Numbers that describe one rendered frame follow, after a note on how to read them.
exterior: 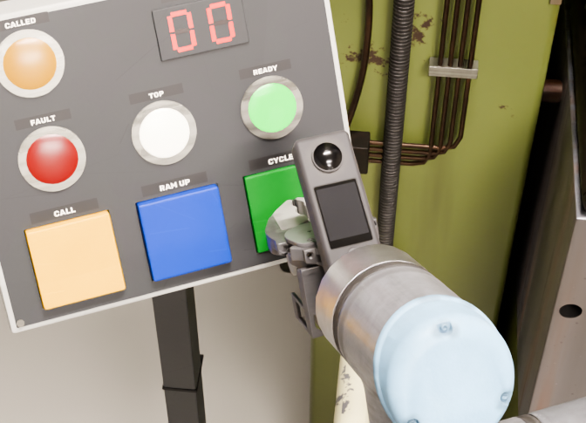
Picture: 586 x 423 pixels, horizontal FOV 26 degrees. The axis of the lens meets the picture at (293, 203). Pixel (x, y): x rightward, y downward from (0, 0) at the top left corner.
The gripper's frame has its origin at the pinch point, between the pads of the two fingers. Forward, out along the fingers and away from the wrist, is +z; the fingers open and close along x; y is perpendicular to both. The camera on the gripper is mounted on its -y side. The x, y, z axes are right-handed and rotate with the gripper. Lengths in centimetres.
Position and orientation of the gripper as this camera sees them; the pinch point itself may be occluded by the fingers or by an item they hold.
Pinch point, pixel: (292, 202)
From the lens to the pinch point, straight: 115.4
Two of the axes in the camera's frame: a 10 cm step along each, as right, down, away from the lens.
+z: -2.8, -2.7, 9.2
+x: 9.5, -2.4, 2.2
